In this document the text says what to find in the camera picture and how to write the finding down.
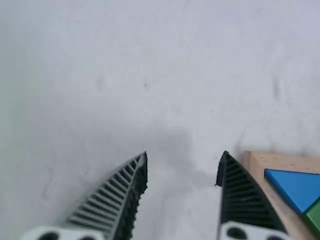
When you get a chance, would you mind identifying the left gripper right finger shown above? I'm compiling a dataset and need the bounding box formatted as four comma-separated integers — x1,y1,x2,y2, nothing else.
214,150,292,240

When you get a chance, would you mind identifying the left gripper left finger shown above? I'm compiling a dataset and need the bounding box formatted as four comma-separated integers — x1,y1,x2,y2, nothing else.
17,150,149,240

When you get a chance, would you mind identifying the square wooden tray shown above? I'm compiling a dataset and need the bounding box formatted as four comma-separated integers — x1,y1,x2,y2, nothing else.
241,150,320,240

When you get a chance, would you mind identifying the blue triangle tangram piece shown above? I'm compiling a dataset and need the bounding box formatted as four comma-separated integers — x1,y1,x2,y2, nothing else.
264,168,320,214

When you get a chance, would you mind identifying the green tangram piece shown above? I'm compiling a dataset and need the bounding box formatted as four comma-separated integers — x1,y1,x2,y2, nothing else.
301,206,320,240

